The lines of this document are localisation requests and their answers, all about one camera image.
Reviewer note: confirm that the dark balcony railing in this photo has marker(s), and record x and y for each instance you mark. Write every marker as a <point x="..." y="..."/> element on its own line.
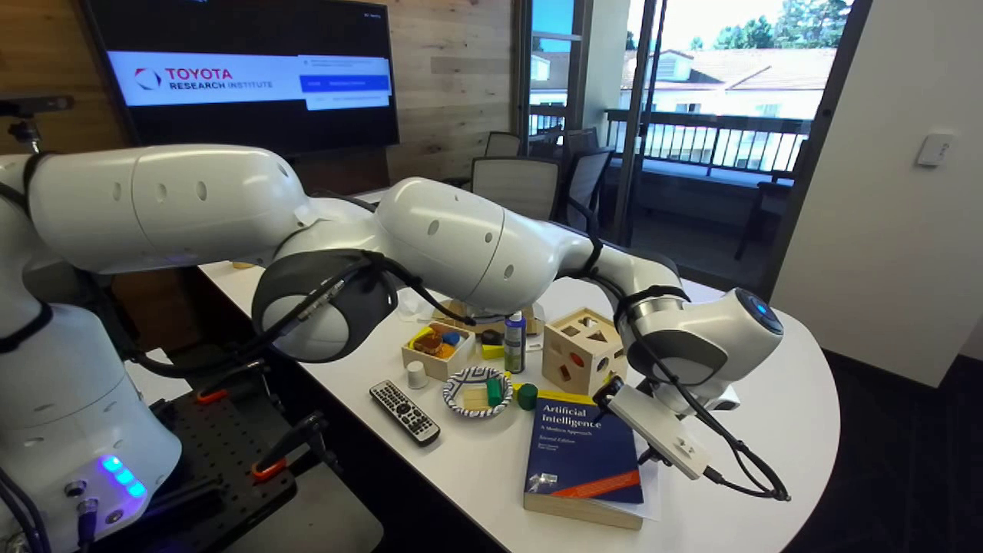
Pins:
<point x="716" y="126"/>

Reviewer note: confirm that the blue patterned white plate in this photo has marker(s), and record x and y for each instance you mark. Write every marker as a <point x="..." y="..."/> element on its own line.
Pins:
<point x="458" y="401"/>

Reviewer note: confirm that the green toy block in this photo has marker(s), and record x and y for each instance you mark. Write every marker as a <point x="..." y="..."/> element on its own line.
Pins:
<point x="496" y="392"/>

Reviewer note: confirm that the wooden shape sorter cube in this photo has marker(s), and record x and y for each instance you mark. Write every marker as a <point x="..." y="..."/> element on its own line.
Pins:
<point x="573" y="354"/>

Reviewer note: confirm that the blue Artificial Intelligence textbook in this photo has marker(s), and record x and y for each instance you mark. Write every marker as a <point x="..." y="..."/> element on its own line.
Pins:
<point x="578" y="454"/>

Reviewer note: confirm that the small white cup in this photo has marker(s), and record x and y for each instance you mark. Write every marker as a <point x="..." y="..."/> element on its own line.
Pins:
<point x="415" y="375"/>

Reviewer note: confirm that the tan wooden toy block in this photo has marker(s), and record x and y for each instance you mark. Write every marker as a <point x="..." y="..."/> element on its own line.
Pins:
<point x="470" y="396"/>

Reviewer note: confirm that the large wall television screen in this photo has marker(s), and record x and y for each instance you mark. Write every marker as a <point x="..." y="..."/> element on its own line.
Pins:
<point x="257" y="112"/>

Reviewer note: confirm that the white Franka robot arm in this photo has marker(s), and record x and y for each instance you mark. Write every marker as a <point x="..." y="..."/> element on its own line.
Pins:
<point x="172" y="202"/>

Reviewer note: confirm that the wooden box of toys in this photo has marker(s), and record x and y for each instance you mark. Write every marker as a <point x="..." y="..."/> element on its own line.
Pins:
<point x="433" y="370"/>

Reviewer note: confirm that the black camera on stand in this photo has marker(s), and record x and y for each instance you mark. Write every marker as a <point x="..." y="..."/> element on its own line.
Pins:
<point x="30" y="105"/>

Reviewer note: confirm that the grey office chair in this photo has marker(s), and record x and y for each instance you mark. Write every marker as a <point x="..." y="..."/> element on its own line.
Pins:
<point x="585" y="184"/>
<point x="514" y="184"/>

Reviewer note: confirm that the white paper sheet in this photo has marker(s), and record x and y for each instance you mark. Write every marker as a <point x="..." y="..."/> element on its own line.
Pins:
<point x="153" y="378"/>

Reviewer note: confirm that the small green cup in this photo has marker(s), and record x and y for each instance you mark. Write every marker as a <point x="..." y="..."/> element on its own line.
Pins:
<point x="525" y="396"/>

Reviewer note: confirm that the white wall light switch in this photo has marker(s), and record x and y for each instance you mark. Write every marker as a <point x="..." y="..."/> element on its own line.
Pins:
<point x="931" y="152"/>

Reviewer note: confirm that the small yellow block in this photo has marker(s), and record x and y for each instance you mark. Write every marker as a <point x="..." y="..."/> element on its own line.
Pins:
<point x="493" y="352"/>

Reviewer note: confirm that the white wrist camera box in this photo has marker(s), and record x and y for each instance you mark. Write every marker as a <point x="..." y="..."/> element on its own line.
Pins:
<point x="661" y="431"/>

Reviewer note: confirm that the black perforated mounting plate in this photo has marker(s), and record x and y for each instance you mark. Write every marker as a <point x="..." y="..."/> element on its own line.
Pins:
<point x="219" y="449"/>

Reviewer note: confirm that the bottle with blue label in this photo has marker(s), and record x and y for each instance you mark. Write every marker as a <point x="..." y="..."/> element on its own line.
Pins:
<point x="514" y="342"/>

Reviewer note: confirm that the black white remote control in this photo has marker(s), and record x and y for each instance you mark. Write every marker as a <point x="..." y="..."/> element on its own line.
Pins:
<point x="403" y="413"/>

